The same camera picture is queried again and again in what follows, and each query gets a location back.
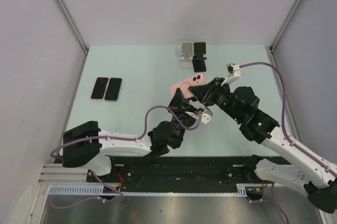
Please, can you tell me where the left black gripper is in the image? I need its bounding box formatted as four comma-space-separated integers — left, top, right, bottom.
166, 89, 196, 147

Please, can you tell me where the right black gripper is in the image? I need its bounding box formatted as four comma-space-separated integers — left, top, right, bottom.
190, 77, 243, 123

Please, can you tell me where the black rectangular phone stand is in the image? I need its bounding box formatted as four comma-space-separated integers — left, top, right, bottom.
192, 42, 207, 73

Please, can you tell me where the white phone stand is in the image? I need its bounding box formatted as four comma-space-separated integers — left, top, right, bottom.
181, 42, 193, 68

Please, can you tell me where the black phone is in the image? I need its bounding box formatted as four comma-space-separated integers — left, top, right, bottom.
104, 78, 122, 101

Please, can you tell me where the pink case phone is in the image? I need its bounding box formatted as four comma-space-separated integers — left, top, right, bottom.
90, 77, 109, 100

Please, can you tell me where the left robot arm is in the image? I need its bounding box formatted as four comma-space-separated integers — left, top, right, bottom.
51, 89, 211, 182

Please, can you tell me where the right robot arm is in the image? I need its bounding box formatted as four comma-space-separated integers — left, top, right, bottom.
189, 77, 336, 213

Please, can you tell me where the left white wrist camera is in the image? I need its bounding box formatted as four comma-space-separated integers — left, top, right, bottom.
185, 107, 213, 125

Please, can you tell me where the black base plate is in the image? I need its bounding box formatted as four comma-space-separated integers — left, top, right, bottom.
100, 155, 271, 191

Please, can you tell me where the right aluminium table rail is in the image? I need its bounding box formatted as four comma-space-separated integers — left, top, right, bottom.
265, 46, 302, 142

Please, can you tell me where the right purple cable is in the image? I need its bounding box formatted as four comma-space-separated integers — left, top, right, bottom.
236, 62, 337, 224

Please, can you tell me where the white slotted cable duct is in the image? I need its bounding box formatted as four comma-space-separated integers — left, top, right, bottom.
48, 183, 266, 198

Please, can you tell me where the right aluminium frame post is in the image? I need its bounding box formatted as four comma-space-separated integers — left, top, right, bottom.
269, 0, 304, 53

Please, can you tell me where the aluminium frame post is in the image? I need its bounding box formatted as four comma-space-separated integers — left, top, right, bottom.
54, 0, 89, 55
269, 0, 304, 53

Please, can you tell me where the left aluminium frame post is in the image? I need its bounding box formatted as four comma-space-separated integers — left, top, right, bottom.
54, 0, 89, 55

